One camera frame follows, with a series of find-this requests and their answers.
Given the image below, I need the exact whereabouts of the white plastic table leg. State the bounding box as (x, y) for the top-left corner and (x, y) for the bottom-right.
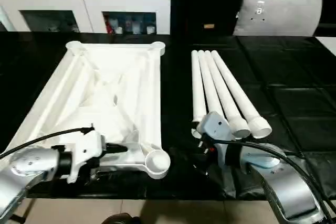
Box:
(191, 50), (208, 140)
(211, 50), (272, 139)
(197, 50), (224, 117)
(204, 50), (251, 140)

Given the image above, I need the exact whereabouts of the white plastic table top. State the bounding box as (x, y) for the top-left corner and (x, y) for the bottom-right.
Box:
(10, 40), (172, 179)

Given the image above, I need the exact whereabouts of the black work mat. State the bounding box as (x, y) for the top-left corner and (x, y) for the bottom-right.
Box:
(0, 31), (336, 201)

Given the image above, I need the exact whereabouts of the grey white pillow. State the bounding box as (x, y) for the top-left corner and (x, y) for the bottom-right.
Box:
(233, 0), (324, 37)

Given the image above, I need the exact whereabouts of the white board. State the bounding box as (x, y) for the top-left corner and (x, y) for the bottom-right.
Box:
(314, 36), (336, 58)

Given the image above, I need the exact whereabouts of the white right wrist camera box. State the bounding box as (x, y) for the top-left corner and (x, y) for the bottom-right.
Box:
(197, 111), (233, 142)

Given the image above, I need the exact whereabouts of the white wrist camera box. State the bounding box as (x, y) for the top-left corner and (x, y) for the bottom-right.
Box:
(197, 111), (233, 142)
(66, 130), (107, 184)

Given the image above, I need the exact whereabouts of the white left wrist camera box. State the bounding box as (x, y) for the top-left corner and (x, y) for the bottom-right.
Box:
(66, 130), (107, 184)

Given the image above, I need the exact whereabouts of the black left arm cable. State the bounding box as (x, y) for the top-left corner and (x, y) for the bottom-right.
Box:
(0, 126), (96, 159)

